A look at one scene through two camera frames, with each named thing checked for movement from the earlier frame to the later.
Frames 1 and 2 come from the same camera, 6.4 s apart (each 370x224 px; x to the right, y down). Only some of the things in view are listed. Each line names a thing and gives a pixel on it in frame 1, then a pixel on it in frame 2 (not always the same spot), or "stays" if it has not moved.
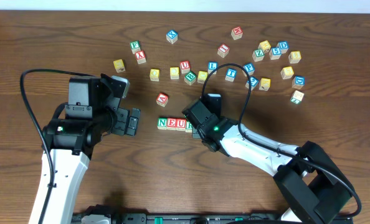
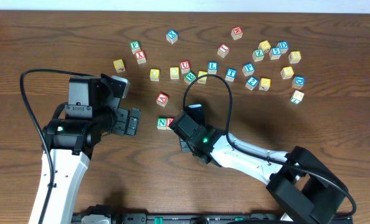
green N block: [162, 123] stays
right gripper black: [196, 134] → [185, 145]
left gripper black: [123, 121] stays
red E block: [171, 124] stays
